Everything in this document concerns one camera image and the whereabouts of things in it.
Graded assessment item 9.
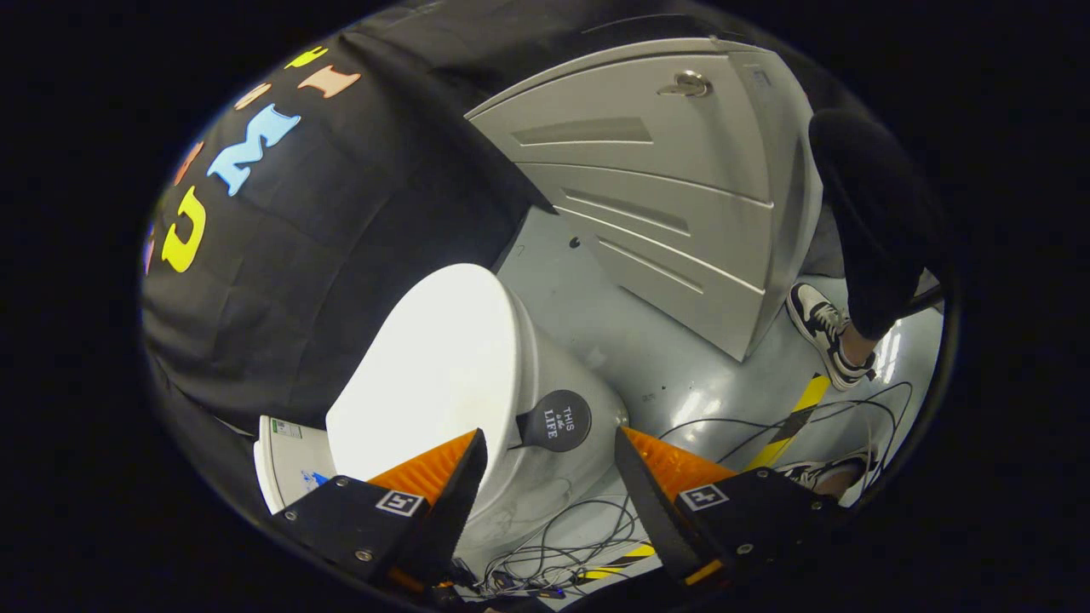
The silver cabinet lock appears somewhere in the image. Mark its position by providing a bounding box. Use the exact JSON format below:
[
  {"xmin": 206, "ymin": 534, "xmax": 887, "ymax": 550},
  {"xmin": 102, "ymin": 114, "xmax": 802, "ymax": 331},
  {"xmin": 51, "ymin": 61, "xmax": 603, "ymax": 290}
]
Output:
[{"xmin": 656, "ymin": 71, "xmax": 714, "ymax": 99}]

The white toilet body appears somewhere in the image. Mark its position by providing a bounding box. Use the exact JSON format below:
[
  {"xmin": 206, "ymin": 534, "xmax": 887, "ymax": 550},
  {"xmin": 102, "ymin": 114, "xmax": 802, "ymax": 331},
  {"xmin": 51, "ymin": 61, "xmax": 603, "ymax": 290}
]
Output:
[{"xmin": 253, "ymin": 285, "xmax": 631, "ymax": 554}]

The black backdrop cloth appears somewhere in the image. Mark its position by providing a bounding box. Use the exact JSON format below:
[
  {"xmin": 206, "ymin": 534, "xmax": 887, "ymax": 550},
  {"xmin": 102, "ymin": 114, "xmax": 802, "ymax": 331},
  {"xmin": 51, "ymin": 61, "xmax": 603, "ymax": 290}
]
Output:
[{"xmin": 141, "ymin": 0, "xmax": 767, "ymax": 431}]

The person's black white shoe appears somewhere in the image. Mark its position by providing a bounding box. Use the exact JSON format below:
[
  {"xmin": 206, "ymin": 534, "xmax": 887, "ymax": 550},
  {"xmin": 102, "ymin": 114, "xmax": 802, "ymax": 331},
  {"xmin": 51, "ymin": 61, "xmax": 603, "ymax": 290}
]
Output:
[
  {"xmin": 777, "ymin": 454, "xmax": 871, "ymax": 500},
  {"xmin": 784, "ymin": 283, "xmax": 878, "ymax": 392}
]

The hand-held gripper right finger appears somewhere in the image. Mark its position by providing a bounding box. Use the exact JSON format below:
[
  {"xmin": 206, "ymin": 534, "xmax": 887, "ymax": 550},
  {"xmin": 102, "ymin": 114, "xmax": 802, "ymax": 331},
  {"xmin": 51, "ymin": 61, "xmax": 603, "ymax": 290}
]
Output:
[{"xmin": 614, "ymin": 425, "xmax": 841, "ymax": 590}]

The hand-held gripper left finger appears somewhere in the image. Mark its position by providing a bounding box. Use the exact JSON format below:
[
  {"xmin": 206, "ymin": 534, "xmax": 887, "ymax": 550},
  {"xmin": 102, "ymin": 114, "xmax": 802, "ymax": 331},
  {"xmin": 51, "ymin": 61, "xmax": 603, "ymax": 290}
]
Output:
[{"xmin": 271, "ymin": 428, "xmax": 490, "ymax": 599}]

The white toilet lid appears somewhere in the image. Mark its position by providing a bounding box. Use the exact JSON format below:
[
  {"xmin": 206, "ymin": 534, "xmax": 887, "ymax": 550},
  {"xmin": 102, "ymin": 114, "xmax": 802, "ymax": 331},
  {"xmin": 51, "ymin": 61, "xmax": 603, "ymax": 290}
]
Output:
[{"xmin": 326, "ymin": 263, "xmax": 522, "ymax": 512}]

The grey metal cabinet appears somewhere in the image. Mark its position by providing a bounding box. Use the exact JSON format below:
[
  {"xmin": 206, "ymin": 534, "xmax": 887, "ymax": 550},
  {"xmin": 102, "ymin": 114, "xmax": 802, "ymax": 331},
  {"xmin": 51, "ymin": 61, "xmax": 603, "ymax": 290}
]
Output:
[{"xmin": 466, "ymin": 38, "xmax": 825, "ymax": 363}]

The person's black trouser leg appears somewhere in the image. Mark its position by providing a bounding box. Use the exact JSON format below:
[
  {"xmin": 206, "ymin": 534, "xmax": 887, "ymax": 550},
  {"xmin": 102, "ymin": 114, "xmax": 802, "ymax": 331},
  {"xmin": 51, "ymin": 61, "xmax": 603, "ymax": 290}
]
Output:
[{"xmin": 807, "ymin": 108, "xmax": 943, "ymax": 341}]

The long black floor cable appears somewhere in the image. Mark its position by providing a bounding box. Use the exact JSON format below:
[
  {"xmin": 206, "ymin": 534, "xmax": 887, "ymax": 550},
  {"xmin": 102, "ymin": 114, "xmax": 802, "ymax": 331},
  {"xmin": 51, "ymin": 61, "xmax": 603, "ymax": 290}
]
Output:
[{"xmin": 660, "ymin": 381, "xmax": 915, "ymax": 496}]

